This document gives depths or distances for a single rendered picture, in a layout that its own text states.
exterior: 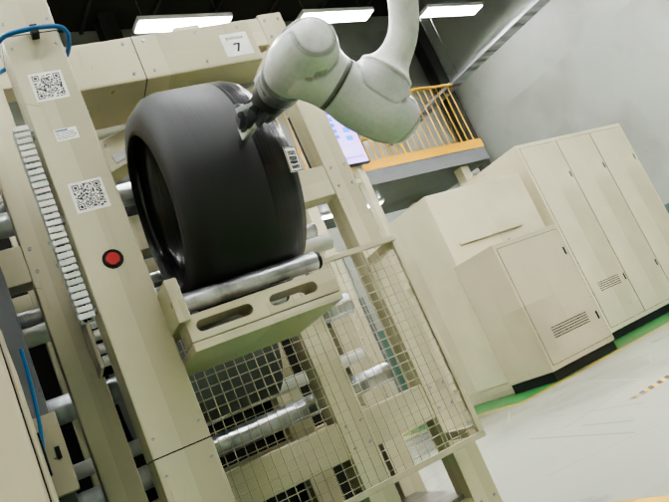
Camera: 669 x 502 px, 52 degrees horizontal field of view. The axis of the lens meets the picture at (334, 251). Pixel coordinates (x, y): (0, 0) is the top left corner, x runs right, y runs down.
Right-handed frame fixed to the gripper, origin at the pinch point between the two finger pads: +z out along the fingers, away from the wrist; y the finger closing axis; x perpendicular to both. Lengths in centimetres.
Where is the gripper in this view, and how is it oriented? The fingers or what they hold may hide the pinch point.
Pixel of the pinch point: (247, 127)
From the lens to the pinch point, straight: 153.0
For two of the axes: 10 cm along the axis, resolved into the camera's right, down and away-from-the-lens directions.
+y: -8.5, 2.8, -4.4
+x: 3.4, 9.4, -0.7
